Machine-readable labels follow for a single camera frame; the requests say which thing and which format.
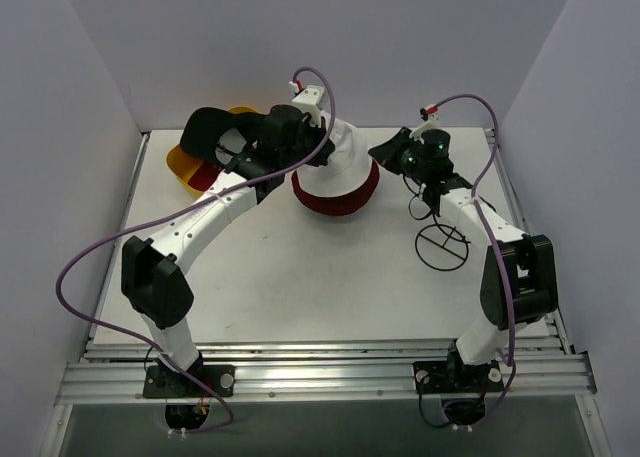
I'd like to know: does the white hat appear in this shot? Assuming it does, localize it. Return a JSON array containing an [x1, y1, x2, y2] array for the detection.
[[291, 119, 372, 198]]

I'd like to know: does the dark red hat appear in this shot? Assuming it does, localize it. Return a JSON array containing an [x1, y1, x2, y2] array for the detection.
[[291, 161, 380, 217], [187, 162, 221, 192]]

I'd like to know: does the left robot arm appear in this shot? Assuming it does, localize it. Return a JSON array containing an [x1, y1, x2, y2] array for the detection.
[[121, 104, 335, 396]]

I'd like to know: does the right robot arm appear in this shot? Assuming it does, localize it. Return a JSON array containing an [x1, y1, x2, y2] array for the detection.
[[369, 127, 558, 390]]

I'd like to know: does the black cap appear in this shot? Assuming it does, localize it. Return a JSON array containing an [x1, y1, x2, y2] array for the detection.
[[179, 107, 265, 164]]

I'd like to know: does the yellow bin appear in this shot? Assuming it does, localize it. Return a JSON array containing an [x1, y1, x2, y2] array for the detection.
[[166, 106, 260, 198]]

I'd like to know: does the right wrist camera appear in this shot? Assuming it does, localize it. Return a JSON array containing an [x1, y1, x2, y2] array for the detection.
[[410, 104, 442, 140]]

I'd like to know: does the black wire hat stand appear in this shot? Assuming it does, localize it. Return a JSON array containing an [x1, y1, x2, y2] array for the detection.
[[403, 177, 470, 273]]

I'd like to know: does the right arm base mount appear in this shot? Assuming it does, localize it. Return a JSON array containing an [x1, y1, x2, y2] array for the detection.
[[412, 360, 504, 395]]

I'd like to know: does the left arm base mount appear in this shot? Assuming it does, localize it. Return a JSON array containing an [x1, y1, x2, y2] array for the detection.
[[142, 363, 236, 399]]

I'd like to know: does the aluminium rail frame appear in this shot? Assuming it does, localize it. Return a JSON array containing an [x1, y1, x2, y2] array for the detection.
[[39, 126, 614, 457]]

